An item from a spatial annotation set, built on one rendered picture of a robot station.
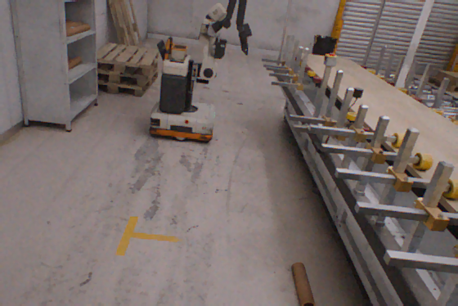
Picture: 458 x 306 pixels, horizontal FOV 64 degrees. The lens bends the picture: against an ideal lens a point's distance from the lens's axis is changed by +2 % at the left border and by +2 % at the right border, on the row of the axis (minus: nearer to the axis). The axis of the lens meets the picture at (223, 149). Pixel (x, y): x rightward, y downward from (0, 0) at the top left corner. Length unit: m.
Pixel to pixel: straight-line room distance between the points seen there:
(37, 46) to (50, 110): 0.62
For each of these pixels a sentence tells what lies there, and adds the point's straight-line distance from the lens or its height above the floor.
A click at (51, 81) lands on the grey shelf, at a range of 3.89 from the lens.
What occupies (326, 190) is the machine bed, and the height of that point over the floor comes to 0.17.
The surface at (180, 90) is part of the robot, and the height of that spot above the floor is 0.55.
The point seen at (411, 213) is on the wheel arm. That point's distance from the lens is 1.43.
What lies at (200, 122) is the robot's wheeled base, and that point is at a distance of 3.76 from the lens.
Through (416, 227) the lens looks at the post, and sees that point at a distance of 1.53.
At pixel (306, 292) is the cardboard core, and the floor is 0.08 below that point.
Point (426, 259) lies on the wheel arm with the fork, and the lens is 1.22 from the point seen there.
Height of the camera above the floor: 1.59
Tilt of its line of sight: 25 degrees down
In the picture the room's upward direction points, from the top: 8 degrees clockwise
